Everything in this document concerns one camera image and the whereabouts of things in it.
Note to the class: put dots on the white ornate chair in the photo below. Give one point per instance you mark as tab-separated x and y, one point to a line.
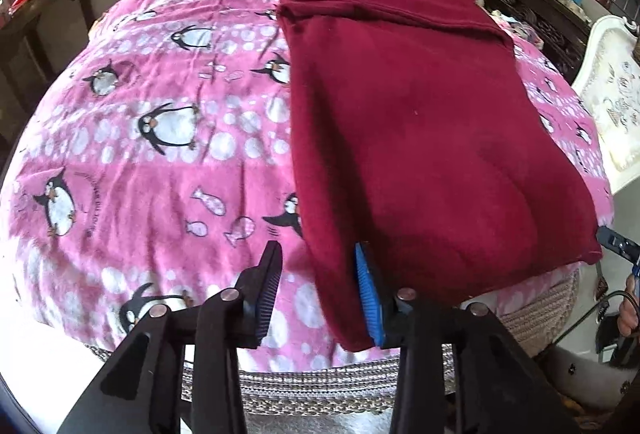
607	83

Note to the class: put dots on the dark wooden side table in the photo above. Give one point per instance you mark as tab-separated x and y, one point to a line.
26	69

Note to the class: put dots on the pink penguin blanket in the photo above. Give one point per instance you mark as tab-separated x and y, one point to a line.
159	164

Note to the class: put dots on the dark carved wooden headboard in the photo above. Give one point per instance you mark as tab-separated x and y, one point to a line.
563	32

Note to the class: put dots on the right hand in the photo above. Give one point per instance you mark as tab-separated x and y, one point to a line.
628	321

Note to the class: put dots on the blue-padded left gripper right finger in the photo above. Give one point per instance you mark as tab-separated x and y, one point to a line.
460	370

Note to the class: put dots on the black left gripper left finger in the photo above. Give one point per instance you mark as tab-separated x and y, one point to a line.
181	368

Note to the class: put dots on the dark red sweater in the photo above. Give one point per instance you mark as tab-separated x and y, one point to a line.
412	132

